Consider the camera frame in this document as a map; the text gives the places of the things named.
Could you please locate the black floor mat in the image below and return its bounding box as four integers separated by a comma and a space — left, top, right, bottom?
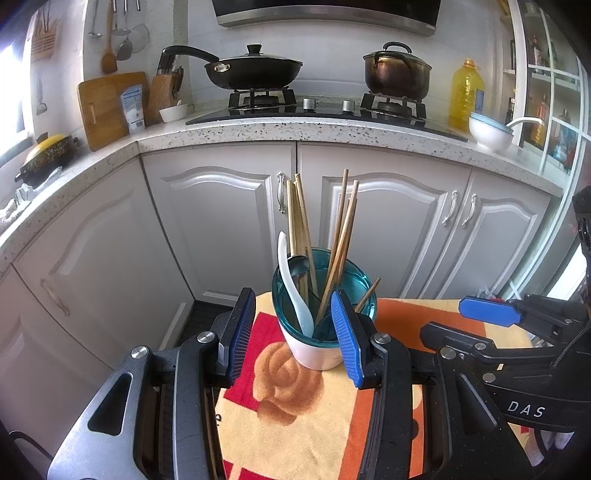
159, 299, 234, 354

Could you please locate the clear plastic wrap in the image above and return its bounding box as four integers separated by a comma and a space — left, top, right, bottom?
0, 182, 35, 227

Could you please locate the speckled kitchen countertop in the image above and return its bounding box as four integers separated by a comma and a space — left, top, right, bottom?
0, 104, 566, 278

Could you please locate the white bowl blue rim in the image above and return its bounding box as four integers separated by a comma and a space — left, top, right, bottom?
468, 112, 514, 154

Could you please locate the hanging metal ladle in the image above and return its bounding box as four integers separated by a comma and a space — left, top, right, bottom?
88, 0, 103, 38

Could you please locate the small white bowl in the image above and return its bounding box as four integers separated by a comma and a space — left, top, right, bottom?
159, 103, 189, 123

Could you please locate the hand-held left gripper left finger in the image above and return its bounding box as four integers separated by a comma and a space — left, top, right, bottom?
46, 287, 257, 480

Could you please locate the white plastic spoon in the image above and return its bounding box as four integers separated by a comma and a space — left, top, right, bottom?
277, 231, 315, 337

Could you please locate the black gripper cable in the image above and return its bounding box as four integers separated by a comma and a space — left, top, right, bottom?
8, 430, 52, 462

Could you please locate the wooden cutting board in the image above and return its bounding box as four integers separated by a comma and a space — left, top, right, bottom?
77, 71, 151, 153

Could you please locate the black gas stove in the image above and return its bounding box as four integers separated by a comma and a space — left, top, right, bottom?
185, 87, 469, 142

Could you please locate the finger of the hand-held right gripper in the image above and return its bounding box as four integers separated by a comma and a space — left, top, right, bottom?
419, 322, 561, 370
459, 294, 589, 344

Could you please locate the black frying pan with lid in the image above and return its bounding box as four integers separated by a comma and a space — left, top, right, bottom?
158, 44, 304, 91

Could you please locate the grey cabinet door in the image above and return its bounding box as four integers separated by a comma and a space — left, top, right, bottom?
0, 265, 116, 444
10, 156, 195, 372
140, 142, 297, 306
411, 167, 555, 301
297, 142, 472, 301

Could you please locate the white floral holder teal insert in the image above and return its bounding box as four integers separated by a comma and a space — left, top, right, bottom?
271, 248, 379, 371

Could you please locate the wooden spatula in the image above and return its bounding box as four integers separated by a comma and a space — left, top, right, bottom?
102, 0, 119, 75

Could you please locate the wooden wall chopstick rack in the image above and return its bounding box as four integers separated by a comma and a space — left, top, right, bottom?
28, 9, 62, 63

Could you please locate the dark stockpot with lid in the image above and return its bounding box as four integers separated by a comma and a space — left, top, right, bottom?
362, 41, 433, 101

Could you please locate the yellow-lidded casserole pot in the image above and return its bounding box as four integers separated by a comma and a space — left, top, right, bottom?
14, 133, 80, 185

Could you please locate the hanging metal skimmer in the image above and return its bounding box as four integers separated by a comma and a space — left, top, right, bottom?
115, 0, 134, 62

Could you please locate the orange red printed blanket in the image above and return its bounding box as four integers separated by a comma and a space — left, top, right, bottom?
210, 292, 543, 480

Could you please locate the range hood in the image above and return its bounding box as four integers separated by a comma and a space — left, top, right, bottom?
211, 0, 441, 37

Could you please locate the wooden knife block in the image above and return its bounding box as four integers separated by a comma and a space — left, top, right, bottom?
147, 65, 185, 124

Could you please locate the yellow oil bottle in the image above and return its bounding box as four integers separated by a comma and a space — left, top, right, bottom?
449, 58, 485, 133

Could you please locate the white glass-door cabinet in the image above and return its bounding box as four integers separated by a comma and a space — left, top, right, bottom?
501, 0, 591, 301

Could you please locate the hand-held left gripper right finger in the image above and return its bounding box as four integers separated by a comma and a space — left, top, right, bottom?
330, 290, 536, 480

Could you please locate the window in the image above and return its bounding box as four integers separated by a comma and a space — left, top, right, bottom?
0, 44, 31, 158

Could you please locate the silver metal spoon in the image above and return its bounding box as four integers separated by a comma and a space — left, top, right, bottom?
287, 254, 312, 301

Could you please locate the blue white packet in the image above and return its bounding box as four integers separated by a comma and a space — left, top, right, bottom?
120, 84, 147, 130

